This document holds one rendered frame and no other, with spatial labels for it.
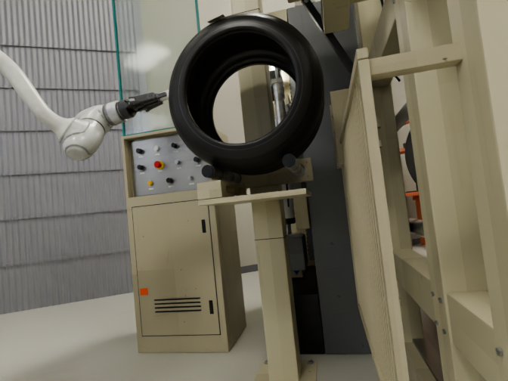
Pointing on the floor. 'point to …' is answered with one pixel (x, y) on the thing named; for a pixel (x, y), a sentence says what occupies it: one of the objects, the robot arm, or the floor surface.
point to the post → (270, 227)
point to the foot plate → (309, 373)
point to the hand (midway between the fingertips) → (168, 94)
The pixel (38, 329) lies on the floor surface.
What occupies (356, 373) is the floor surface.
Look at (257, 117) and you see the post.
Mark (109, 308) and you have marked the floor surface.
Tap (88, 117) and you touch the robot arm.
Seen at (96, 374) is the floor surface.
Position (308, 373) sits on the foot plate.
